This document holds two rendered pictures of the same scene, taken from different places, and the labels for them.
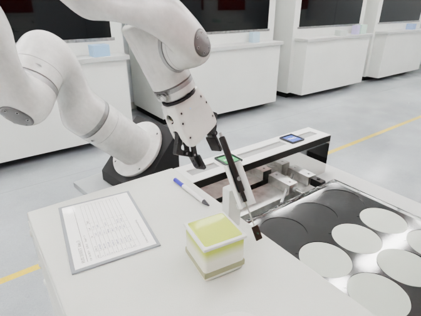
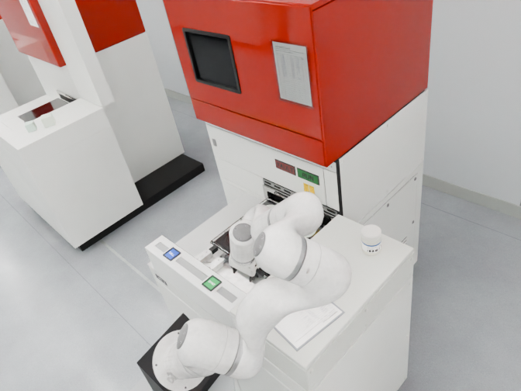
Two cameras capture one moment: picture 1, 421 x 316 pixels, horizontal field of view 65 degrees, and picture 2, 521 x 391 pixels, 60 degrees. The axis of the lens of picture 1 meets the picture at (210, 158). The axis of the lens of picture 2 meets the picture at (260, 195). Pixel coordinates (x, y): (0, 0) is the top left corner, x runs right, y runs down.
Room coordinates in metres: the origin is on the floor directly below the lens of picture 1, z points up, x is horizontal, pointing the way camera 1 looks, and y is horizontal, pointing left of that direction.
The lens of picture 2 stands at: (0.61, 1.13, 2.20)
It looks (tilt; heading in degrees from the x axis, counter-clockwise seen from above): 37 degrees down; 268
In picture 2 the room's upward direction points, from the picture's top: 12 degrees counter-clockwise
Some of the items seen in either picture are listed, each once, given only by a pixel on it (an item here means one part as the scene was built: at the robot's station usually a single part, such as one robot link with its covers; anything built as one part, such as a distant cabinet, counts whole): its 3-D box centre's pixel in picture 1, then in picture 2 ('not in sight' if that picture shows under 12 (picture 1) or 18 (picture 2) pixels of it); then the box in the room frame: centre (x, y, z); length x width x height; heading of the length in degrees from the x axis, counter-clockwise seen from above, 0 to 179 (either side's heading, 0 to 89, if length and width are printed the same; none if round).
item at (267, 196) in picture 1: (262, 199); (229, 279); (0.77, -0.14, 0.87); 0.36 x 0.08 x 0.03; 126
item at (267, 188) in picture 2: not in sight; (298, 207); (0.40, -0.45, 0.89); 0.44 x 0.02 x 0.10; 126
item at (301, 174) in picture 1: (301, 174); (202, 257); (0.86, -0.27, 0.89); 0.08 x 0.03 x 0.03; 36
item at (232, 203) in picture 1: (237, 199); not in sight; (0.51, -0.05, 1.03); 0.06 x 0.04 x 0.13; 36
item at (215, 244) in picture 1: (214, 245); not in sight; (0.42, -0.01, 1.00); 0.07 x 0.07 x 0.07; 28
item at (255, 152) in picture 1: (259, 170); (196, 281); (0.90, -0.15, 0.89); 0.55 x 0.09 x 0.14; 126
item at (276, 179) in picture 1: (282, 182); (215, 265); (0.81, -0.20, 0.89); 0.08 x 0.03 x 0.03; 36
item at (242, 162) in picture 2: not in sight; (268, 171); (0.50, -0.60, 1.02); 0.82 x 0.03 x 0.40; 126
